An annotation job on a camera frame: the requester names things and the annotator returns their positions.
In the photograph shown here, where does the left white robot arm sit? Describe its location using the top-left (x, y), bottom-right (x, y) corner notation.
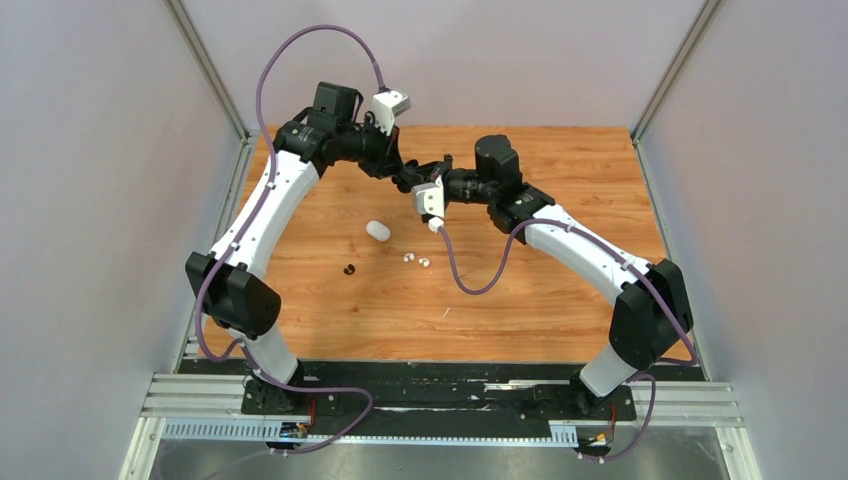
top-left (185, 82), bottom-right (411, 413)

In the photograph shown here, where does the white charging case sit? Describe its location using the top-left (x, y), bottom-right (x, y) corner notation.
top-left (365, 220), bottom-right (391, 242)

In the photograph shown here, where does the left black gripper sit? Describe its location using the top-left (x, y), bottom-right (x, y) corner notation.
top-left (336, 116), bottom-right (406, 180)

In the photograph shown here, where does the slotted cable duct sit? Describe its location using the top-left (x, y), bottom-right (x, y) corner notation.
top-left (161, 419), bottom-right (579, 448)

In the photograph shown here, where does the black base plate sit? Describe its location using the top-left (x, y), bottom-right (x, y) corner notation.
top-left (241, 361), bottom-right (636, 438)

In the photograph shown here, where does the black charging case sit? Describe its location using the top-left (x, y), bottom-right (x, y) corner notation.
top-left (391, 168), bottom-right (419, 194)

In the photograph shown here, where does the aluminium frame rail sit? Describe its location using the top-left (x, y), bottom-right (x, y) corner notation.
top-left (120, 374), bottom-right (761, 479)

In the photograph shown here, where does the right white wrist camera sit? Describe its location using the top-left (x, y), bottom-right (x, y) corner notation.
top-left (411, 179), bottom-right (446, 233)

